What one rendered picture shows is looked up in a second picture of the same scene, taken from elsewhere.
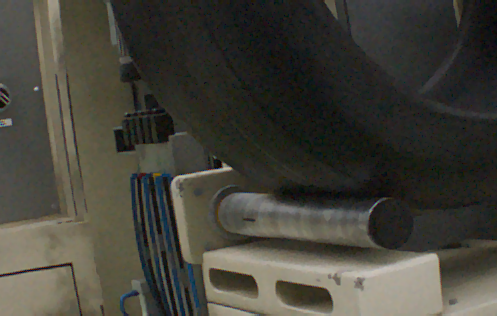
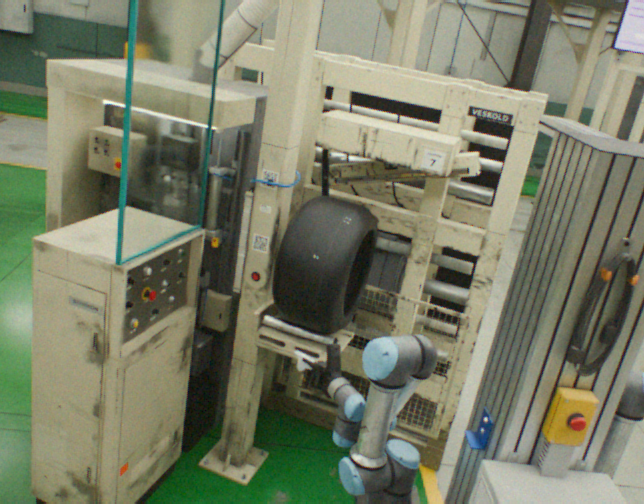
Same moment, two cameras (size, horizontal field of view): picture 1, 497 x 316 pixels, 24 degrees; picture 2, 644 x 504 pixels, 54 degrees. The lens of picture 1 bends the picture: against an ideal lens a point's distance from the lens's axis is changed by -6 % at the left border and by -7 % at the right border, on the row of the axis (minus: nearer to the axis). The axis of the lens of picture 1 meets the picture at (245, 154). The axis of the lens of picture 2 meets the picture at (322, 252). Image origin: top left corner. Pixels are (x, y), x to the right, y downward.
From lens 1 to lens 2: 2.19 m
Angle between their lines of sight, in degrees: 51
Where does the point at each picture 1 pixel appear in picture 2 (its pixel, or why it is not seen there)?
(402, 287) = not seen: hidden behind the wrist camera
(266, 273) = (291, 343)
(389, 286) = not seen: hidden behind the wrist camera
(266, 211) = (288, 327)
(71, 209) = (191, 304)
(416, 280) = not seen: hidden behind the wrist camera
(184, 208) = (258, 320)
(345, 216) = (324, 339)
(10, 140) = (179, 286)
